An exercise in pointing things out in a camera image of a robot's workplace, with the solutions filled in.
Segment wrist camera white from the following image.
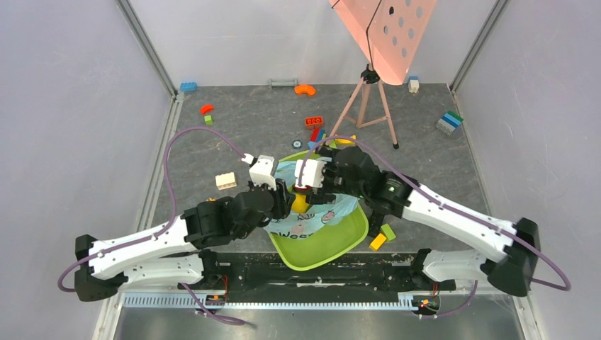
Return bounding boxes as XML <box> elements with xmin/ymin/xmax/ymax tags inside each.
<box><xmin>242</xmin><ymin>153</ymin><xmax>278</xmax><ymax>191</ymax></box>
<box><xmin>294</xmin><ymin>159</ymin><xmax>326</xmax><ymax>189</ymax></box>

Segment orange arch toy block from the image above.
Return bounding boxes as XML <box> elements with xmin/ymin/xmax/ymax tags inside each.
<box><xmin>294</xmin><ymin>84</ymin><xmax>316</xmax><ymax>96</ymax></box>

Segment pink tripod stand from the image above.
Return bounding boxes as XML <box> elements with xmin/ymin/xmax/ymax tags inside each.
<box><xmin>326</xmin><ymin>63</ymin><xmax>400</xmax><ymax>150</ymax></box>

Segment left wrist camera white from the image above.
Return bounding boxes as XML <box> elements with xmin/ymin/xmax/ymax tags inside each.
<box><xmin>242</xmin><ymin>153</ymin><xmax>278</xmax><ymax>191</ymax></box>

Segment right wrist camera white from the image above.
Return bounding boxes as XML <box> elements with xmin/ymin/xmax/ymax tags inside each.
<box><xmin>294</xmin><ymin>159</ymin><xmax>326</xmax><ymax>189</ymax></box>

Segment pink perforated board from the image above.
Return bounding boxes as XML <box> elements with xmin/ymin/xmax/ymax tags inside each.
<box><xmin>330</xmin><ymin>0</ymin><xmax>437</xmax><ymax>85</ymax></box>

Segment grey metal handle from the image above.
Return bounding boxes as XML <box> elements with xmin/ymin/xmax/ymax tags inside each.
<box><xmin>267</xmin><ymin>78</ymin><xmax>298</xmax><ymax>89</ymax></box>

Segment red semicircle toy block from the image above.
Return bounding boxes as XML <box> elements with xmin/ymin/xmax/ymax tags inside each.
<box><xmin>199</xmin><ymin>104</ymin><xmax>214</xmax><ymax>115</ymax></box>

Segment lime green plastic tray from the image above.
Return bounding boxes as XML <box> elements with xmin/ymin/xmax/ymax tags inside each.
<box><xmin>267</xmin><ymin>149</ymin><xmax>370</xmax><ymax>272</ymax></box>

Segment white toy brick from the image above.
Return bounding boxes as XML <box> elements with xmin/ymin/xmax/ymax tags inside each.
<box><xmin>215</xmin><ymin>171</ymin><xmax>237</xmax><ymax>191</ymax></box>

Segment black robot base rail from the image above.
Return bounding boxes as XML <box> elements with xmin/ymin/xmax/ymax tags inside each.
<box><xmin>191</xmin><ymin>249</ymin><xmax>456</xmax><ymax>303</ymax></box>

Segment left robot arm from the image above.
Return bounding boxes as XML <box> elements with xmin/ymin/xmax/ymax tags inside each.
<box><xmin>74</xmin><ymin>179</ymin><xmax>295</xmax><ymax>302</ymax></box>

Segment green toy block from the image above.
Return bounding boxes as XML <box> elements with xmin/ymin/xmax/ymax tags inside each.
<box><xmin>380</xmin><ymin>224</ymin><xmax>396</xmax><ymax>242</ymax></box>

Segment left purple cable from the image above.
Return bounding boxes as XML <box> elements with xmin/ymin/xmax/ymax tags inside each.
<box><xmin>57</xmin><ymin>126</ymin><xmax>249</xmax><ymax>327</ymax></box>

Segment light blue printed plastic bag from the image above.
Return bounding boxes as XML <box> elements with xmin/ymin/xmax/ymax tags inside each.
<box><xmin>265</xmin><ymin>161</ymin><xmax>360</xmax><ymax>240</ymax></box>

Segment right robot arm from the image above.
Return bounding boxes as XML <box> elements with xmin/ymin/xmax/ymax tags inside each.
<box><xmin>294</xmin><ymin>147</ymin><xmax>540</xmax><ymax>297</ymax></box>

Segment yellow fake fruit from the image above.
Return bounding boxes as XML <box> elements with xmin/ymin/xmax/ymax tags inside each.
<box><xmin>291</xmin><ymin>186</ymin><xmax>311</xmax><ymax>214</ymax></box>

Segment red blue toy brick stack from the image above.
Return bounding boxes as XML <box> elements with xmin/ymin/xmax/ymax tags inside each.
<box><xmin>307</xmin><ymin>128</ymin><xmax>326</xmax><ymax>149</ymax></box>

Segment grey blue green brick stack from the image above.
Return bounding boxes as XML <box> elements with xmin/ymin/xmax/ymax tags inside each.
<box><xmin>435</xmin><ymin>110</ymin><xmax>464</xmax><ymax>136</ymax></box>

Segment white blue small brick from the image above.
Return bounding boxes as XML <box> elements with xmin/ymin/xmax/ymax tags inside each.
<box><xmin>408</xmin><ymin>76</ymin><xmax>420</xmax><ymax>94</ymax></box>

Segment orange toy brick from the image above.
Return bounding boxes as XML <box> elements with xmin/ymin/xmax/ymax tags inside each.
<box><xmin>304</xmin><ymin>115</ymin><xmax>324</xmax><ymax>130</ymax></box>

